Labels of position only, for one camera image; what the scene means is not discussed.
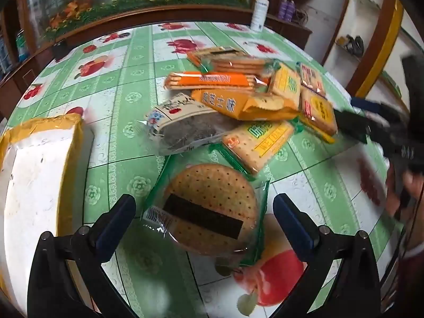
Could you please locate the orange cheese snack bag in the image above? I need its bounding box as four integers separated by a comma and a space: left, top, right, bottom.
191, 89, 300, 121

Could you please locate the green fruit pattern tablecloth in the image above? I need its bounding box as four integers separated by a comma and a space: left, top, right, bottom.
6, 21, 403, 318

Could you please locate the white foam tray yellow tape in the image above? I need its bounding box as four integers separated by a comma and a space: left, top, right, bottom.
1, 113, 93, 315

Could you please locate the small black cup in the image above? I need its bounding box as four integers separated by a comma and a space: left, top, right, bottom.
52, 39, 71, 63

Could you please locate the purple bottle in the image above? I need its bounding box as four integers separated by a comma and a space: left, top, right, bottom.
285, 0, 296, 22
277, 0, 289, 20

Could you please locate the yellow oval label cracker pack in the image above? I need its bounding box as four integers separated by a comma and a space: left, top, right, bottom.
300, 88, 338, 144

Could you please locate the round cracker pack green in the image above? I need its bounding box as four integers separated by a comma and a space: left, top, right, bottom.
142, 145, 270, 268

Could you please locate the brown sandwich cracker pack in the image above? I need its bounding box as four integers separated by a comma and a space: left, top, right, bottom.
186, 47, 281, 78

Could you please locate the operator right hand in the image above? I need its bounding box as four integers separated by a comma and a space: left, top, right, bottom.
385, 164, 423, 223

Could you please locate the yellow green square cracker pack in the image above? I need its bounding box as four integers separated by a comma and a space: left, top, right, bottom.
269, 62, 301, 110

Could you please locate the long orange wafer pack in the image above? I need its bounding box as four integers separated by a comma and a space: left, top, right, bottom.
164, 72, 270, 90

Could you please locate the white spray bottle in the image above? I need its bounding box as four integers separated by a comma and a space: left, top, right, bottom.
250, 0, 269, 32

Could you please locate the Weidan green cracker pack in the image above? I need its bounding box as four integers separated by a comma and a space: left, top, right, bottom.
222, 121, 295, 174

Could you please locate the blue Hokkaido cracker pack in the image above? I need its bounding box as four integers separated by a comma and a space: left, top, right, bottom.
297, 62, 326, 97

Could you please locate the dark seaweed snack pack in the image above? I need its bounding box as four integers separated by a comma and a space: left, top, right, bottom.
144, 93, 240, 156

